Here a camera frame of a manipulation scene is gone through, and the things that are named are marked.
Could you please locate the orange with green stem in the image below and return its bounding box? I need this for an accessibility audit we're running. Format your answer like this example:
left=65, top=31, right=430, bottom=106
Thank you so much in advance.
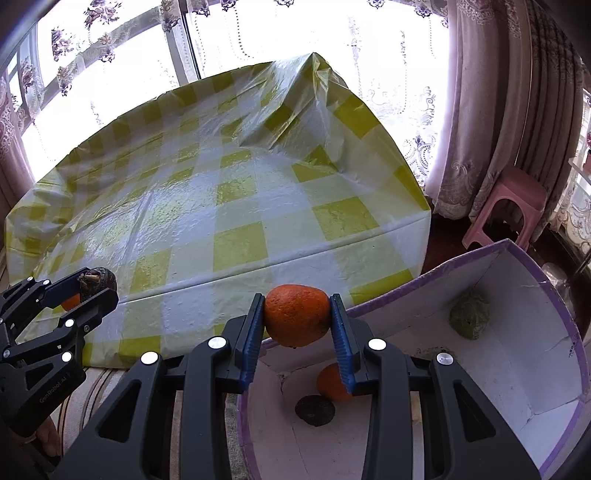
left=61, top=294, right=81, bottom=311

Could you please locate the dark wrinkled fruit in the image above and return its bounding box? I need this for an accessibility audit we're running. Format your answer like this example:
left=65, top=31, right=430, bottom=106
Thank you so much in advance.
left=78, top=267, right=117, bottom=299
left=294, top=394, right=335, bottom=427

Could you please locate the small orange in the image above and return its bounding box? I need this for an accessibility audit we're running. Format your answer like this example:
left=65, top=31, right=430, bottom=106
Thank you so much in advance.
left=317, top=363, right=353, bottom=402

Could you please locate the large orange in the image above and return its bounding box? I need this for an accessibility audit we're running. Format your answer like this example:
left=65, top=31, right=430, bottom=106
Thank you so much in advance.
left=264, top=284, right=331, bottom=348

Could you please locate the dark wrinkled fruit front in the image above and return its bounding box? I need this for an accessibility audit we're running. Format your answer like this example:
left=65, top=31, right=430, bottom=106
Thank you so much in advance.
left=294, top=394, right=335, bottom=427

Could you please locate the left hand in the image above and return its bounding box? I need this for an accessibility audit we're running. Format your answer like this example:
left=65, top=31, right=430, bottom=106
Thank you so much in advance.
left=1, top=417, right=62, bottom=479

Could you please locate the green checkered plastic tablecloth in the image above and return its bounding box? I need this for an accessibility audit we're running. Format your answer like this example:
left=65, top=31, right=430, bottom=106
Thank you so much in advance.
left=5, top=53, right=431, bottom=368

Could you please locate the purple white cardboard box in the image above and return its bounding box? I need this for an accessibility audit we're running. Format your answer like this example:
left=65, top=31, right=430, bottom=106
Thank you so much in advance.
left=238, top=240, right=590, bottom=479

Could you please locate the sheer floral window valance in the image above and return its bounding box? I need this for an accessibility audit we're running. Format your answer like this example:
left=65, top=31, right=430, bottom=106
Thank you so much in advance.
left=5, top=1, right=449, bottom=176

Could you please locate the pink plastic stool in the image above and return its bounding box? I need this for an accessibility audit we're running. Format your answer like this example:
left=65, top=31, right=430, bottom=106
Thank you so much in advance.
left=462, top=166, right=547, bottom=251

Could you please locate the pink floral curtain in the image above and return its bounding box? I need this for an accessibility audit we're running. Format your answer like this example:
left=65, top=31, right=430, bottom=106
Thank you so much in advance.
left=426, top=1, right=584, bottom=237

